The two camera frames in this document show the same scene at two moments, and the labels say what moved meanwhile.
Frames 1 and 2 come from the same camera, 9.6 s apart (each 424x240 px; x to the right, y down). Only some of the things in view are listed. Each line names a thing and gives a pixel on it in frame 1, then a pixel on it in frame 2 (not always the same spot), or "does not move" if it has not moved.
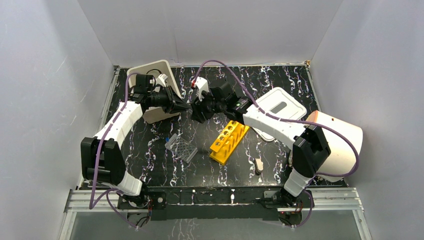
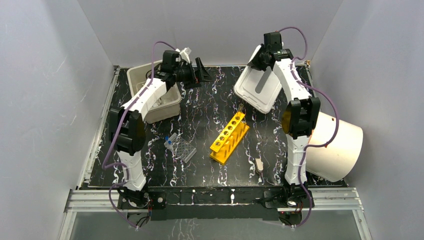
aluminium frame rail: [342, 200] does not move
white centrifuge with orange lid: [344, 139] does not move
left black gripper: [170, 101] → [193, 73]
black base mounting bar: [215, 202] does not move
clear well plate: [181, 148] does not move
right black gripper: [198, 106] → [254, 62]
